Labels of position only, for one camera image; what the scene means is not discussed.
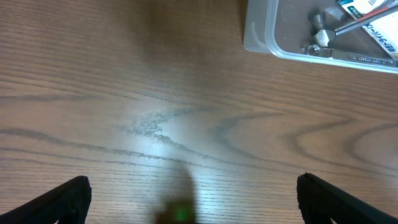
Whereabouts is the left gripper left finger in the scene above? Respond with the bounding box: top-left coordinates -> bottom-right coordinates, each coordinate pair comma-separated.
1,175 -> 92,224

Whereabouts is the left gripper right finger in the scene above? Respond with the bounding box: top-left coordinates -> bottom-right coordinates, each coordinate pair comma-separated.
297,173 -> 397,224

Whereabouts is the silver ring spanner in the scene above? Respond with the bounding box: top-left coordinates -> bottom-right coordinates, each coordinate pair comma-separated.
303,44 -> 397,68

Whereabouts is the black handled claw hammer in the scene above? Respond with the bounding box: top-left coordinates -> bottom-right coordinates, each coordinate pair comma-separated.
313,4 -> 397,47

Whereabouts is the clear plastic container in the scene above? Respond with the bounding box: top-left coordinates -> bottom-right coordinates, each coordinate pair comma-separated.
244,0 -> 397,73

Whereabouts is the white blue card package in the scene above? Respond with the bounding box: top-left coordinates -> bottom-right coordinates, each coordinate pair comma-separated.
337,0 -> 397,60

